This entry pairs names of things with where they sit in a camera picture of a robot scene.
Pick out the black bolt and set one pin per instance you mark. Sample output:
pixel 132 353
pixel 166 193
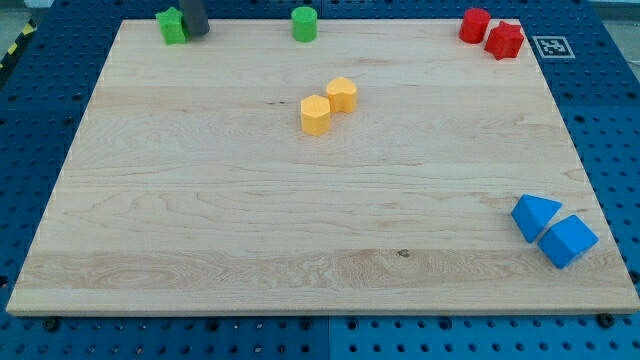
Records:
pixel 50 324
pixel 605 320

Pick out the red cylinder block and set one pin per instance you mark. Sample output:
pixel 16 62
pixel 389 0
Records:
pixel 474 25

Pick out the blue triangle block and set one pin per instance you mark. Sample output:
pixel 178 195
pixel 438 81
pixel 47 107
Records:
pixel 532 213

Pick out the white fiducial marker tag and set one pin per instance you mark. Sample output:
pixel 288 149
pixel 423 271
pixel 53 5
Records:
pixel 553 47

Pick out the green star block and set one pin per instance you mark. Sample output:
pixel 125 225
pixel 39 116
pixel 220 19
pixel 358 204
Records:
pixel 171 26

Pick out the yellow heart block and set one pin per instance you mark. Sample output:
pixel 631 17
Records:
pixel 342 94

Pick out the black bolt front left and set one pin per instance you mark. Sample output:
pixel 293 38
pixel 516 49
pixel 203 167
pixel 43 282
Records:
pixel 50 324

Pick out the red star block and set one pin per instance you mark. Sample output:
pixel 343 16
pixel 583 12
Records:
pixel 505 40

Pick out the green cylinder block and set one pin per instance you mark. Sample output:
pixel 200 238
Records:
pixel 304 23

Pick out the yellow hexagon block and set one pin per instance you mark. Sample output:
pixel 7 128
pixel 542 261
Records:
pixel 315 115

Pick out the black bolt front right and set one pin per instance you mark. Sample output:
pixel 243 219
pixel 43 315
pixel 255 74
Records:
pixel 605 320

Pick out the blue cube block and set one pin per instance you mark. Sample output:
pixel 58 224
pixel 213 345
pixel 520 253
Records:
pixel 567 240

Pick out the wooden board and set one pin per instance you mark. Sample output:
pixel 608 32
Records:
pixel 190 188

